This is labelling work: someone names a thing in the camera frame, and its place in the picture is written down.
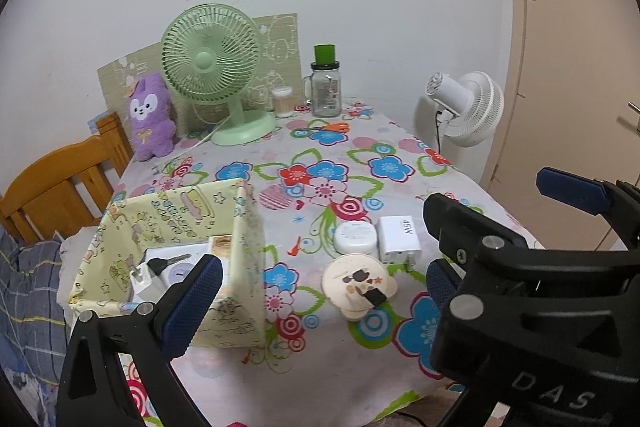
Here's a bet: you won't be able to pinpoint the green patterned board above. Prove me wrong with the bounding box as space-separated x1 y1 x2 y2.
96 12 299 135

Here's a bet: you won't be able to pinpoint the round white case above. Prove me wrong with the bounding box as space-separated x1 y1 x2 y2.
333 221 378 254

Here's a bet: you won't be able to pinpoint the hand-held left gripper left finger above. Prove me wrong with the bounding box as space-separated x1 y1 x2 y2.
56 253 224 427

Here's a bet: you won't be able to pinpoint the white bed sheet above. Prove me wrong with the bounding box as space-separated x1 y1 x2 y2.
59 227 108 303

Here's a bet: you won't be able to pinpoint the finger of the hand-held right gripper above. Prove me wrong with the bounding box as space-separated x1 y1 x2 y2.
424 193 531 288
536 167 640 253

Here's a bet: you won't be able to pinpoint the floral tablecloth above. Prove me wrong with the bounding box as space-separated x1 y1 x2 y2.
102 102 541 425

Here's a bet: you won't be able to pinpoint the orange handled scissors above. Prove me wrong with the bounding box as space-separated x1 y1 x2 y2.
295 121 351 134

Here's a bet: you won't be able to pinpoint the white fan cable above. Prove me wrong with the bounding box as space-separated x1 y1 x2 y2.
185 114 236 148

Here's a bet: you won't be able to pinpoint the black key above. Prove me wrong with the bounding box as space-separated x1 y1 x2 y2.
150 253 192 275

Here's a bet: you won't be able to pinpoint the lilac earbud case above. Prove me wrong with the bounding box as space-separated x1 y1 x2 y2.
165 263 198 290

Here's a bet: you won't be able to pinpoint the large white charger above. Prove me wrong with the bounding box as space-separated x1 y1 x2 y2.
377 215 426 273

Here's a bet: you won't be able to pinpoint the purple plush toy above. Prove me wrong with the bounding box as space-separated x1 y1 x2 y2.
125 72 176 162

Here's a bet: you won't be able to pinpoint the blue plaid bedding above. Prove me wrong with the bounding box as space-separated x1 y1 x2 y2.
0 227 76 388

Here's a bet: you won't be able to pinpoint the glass jar with green lid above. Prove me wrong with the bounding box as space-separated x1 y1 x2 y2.
302 44 344 118

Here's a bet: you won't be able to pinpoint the green desk fan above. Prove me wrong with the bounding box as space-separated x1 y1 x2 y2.
161 3 277 146

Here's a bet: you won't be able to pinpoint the small white charger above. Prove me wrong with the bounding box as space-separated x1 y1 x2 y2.
129 259 168 303

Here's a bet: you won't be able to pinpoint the yellow patterned storage box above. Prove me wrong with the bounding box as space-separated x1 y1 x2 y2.
67 178 266 350

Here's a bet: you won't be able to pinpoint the white standing fan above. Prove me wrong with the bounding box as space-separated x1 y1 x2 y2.
414 71 505 155

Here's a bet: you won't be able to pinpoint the beige door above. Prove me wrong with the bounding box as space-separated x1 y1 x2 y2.
477 0 640 253

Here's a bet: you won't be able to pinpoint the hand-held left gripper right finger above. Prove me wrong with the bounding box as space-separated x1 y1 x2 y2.
426 258 463 308

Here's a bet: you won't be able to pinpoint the cream round mirror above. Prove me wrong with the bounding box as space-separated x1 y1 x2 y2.
321 253 399 323

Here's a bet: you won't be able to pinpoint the cotton swab jar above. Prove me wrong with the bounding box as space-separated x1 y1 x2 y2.
270 85 297 116

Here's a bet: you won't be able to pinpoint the long white box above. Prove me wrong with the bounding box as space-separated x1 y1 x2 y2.
209 234 236 293

